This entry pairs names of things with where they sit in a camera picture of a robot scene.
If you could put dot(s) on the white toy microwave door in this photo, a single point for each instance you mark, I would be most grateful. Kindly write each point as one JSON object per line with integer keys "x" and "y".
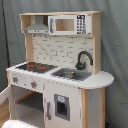
{"x": 67, "y": 24}

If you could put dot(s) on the white toy oven door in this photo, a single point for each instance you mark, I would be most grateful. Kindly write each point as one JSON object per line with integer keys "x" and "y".
{"x": 6, "y": 94}

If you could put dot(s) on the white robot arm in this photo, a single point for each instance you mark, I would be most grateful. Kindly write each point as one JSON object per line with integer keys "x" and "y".
{"x": 16, "y": 124}

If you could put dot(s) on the wooden toy kitchen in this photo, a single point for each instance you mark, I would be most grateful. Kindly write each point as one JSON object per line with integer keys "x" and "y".
{"x": 80, "y": 52}

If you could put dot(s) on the grey toy sink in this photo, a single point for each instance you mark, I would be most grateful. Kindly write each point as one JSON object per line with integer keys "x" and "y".
{"x": 72, "y": 74}

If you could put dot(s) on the white fridge cabinet door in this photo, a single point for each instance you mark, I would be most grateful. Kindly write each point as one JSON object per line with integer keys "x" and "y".
{"x": 74, "y": 95}

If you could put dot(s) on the black toy stovetop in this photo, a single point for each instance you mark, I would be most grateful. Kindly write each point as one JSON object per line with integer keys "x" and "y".
{"x": 36, "y": 67}

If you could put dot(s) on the right red stove knob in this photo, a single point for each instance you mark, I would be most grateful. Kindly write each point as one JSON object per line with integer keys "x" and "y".
{"x": 33, "y": 84}

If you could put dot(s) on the red stove knob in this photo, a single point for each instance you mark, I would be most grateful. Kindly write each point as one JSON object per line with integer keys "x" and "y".
{"x": 33, "y": 84}
{"x": 15, "y": 79}

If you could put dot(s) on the grey ice dispenser panel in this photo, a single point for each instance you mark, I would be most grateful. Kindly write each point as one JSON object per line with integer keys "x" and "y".
{"x": 62, "y": 106}

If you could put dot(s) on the grey range hood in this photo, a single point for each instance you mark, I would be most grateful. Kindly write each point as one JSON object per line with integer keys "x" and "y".
{"x": 39, "y": 25}

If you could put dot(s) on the left red stove knob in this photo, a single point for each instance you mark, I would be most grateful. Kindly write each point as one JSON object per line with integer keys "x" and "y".
{"x": 15, "y": 79}

